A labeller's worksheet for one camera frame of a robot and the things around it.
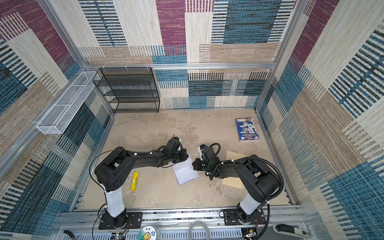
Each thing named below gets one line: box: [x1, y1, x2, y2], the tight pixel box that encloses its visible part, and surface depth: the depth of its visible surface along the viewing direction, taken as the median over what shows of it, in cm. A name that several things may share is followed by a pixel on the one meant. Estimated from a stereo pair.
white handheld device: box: [272, 223, 311, 239], surface depth 68 cm
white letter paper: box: [172, 153, 199, 185], surface depth 91 cm
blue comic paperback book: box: [235, 117, 260, 142], surface depth 107 cm
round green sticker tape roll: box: [138, 225, 158, 240], surface depth 65 cm
